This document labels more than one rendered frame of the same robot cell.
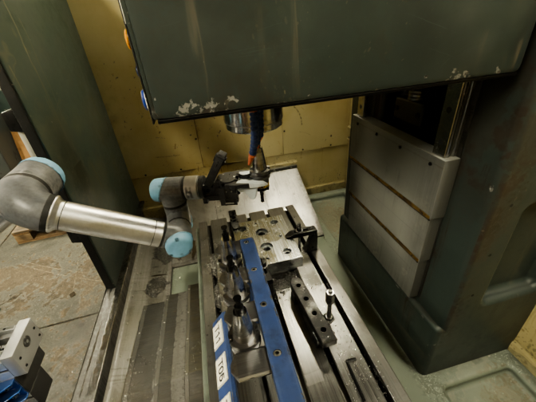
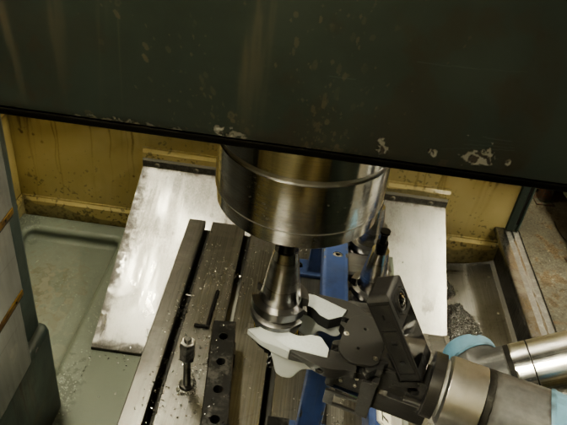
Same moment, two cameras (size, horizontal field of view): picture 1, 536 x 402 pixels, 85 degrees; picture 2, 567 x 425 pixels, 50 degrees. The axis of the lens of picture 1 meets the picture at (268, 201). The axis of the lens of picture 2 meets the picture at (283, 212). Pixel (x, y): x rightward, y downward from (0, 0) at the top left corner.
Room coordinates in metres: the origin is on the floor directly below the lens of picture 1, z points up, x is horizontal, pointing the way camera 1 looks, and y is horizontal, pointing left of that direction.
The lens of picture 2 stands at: (1.27, 0.10, 1.84)
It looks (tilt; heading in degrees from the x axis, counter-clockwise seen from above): 36 degrees down; 191
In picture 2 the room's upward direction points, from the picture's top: 8 degrees clockwise
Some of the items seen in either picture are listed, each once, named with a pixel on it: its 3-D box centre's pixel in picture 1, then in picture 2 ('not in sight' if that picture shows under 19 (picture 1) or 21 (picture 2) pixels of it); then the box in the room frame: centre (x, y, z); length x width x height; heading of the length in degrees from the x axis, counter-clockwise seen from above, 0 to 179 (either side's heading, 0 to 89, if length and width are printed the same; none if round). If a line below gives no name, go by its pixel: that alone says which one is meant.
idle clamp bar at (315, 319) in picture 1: (309, 312); (218, 385); (0.60, -0.10, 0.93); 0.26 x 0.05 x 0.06; 16
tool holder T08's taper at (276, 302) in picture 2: (258, 158); (283, 272); (0.79, 0.02, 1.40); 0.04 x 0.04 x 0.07
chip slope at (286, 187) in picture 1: (244, 217); not in sight; (1.44, 0.15, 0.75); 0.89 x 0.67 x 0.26; 101
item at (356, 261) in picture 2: (233, 277); (369, 266); (0.51, 0.10, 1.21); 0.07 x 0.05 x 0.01; 101
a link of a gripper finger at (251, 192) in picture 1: (252, 190); (305, 317); (0.76, 0.04, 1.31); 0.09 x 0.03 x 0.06; 72
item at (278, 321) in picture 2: (259, 171); (279, 303); (0.79, 0.02, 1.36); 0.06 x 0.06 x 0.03
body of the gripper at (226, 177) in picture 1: (220, 187); (382, 371); (0.80, 0.14, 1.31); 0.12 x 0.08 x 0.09; 85
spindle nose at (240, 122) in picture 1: (252, 103); (305, 145); (0.79, 0.02, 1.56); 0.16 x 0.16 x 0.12
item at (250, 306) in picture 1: (240, 314); not in sight; (0.40, 0.08, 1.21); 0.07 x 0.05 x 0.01; 101
